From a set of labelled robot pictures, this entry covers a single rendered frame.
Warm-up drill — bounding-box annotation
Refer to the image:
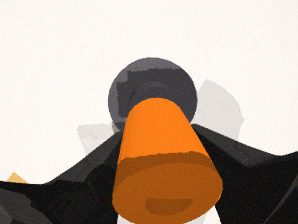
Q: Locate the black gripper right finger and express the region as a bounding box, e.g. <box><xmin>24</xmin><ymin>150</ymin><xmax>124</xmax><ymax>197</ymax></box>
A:
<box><xmin>190</xmin><ymin>123</ymin><xmax>298</xmax><ymax>224</ymax></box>

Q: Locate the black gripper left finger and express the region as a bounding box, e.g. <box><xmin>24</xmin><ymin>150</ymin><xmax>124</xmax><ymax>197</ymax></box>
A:
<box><xmin>0</xmin><ymin>131</ymin><xmax>124</xmax><ymax>224</ymax></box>

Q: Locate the orange knob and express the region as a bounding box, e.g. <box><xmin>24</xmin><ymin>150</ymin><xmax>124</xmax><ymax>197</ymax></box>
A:
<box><xmin>112</xmin><ymin>97</ymin><xmax>223</xmax><ymax>224</ymax></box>

